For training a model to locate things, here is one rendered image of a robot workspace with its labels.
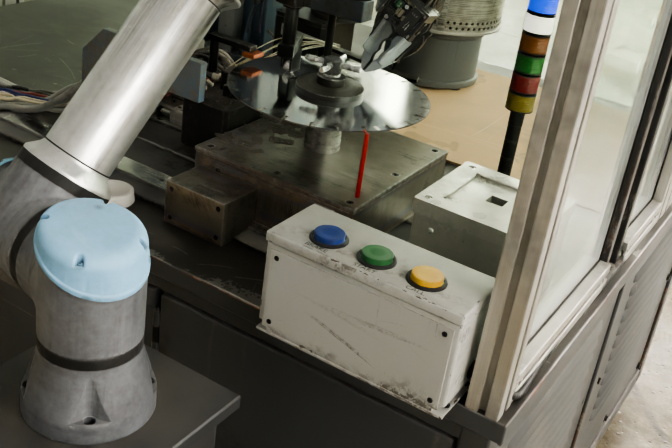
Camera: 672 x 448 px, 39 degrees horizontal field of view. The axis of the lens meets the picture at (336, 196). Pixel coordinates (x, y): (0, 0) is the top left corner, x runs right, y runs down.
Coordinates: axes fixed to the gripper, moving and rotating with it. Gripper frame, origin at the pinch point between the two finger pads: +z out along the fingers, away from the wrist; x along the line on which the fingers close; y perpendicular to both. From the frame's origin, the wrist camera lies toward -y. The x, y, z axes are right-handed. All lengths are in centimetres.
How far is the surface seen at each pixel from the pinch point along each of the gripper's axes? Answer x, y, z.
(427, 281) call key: 31, 46, 2
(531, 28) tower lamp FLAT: 15.7, 2.5, -22.2
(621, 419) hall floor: 93, -87, 43
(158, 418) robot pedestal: 21, 63, 30
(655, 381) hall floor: 96, -109, 36
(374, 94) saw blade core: 4.4, 3.0, 2.3
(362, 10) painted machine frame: -9.9, -12.9, -2.7
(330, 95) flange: 0.7, 11.0, 5.1
